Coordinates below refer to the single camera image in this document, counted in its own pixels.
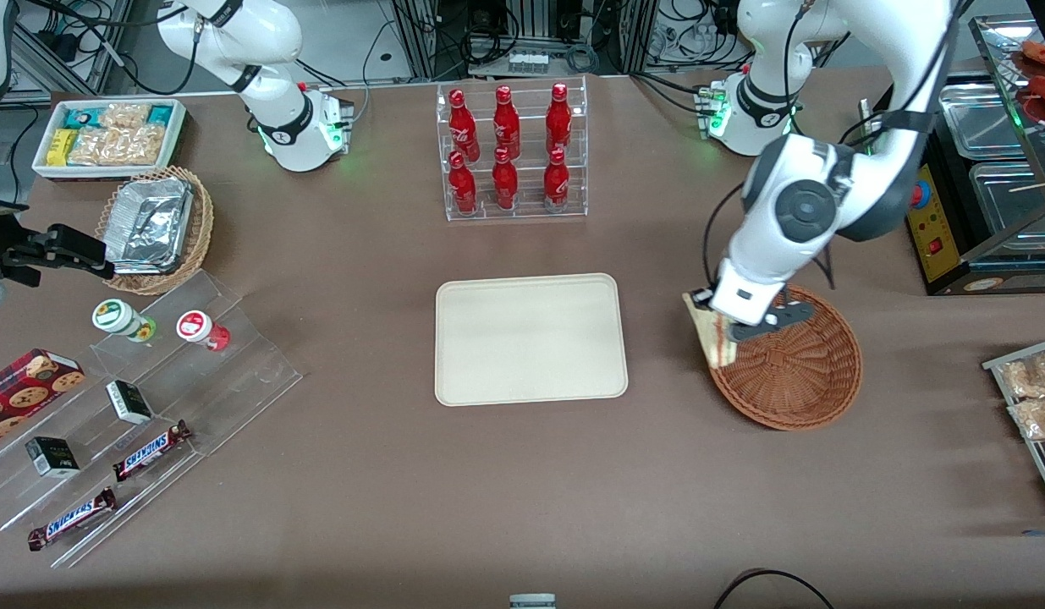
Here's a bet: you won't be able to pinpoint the small black box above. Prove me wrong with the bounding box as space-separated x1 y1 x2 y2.
106 380 154 425
25 436 81 479

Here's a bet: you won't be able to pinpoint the red lid cup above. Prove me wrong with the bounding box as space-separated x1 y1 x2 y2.
176 310 231 352

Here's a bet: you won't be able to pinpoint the clear acrylic stepped display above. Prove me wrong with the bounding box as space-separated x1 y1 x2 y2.
0 269 304 569

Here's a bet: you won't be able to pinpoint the clear fried snack bag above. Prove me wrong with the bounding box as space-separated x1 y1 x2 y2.
1007 396 1045 442
996 351 1045 400

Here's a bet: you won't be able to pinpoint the clear acrylic bottle rack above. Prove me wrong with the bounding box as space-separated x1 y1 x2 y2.
436 74 589 222

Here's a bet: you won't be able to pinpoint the black table cable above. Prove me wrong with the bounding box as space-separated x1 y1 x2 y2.
712 568 836 609

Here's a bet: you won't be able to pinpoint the green lid cup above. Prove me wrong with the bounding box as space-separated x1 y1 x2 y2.
91 299 157 343

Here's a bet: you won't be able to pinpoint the stacked foil trays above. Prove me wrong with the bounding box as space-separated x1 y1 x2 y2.
106 176 195 275

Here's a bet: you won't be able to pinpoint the clear cracker bag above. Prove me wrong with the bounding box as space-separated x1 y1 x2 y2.
68 127 121 167
116 125 169 167
99 101 152 132

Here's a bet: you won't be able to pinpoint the grey wire snack tray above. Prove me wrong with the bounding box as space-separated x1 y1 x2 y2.
982 336 1045 518

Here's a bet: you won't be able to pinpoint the triangle sandwich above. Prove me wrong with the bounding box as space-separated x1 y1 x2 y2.
682 291 740 370

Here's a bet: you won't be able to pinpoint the cream plastic tray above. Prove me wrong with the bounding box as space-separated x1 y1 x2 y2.
435 272 630 408

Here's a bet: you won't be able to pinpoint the black coiled cable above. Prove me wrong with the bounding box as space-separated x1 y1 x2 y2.
564 42 603 75

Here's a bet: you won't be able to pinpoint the brown round wicker basket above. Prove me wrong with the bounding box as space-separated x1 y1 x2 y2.
707 285 863 432

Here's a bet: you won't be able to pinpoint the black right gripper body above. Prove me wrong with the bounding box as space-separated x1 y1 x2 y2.
0 224 62 287

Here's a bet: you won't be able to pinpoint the black food warmer yellow panel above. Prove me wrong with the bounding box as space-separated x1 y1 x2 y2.
859 13 1045 297

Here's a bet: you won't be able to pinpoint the white snack bin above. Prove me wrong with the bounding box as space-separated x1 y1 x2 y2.
31 97 189 183

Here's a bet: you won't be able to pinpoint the light wicker basket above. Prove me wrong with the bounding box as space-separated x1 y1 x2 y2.
95 165 215 297

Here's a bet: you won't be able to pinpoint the red cookie box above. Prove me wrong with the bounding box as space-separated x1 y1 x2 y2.
0 348 86 451

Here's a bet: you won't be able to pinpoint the snickers bar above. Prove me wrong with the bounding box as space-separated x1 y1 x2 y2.
112 420 192 483
27 486 118 552

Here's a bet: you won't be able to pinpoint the steel warmer pan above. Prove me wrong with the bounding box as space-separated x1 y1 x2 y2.
939 82 1031 162
969 161 1045 238

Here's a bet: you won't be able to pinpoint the red cola bottle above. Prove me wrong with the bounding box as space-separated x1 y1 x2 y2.
543 148 570 212
448 88 481 159
492 146 520 211
448 151 478 215
492 85 521 157
546 82 573 157

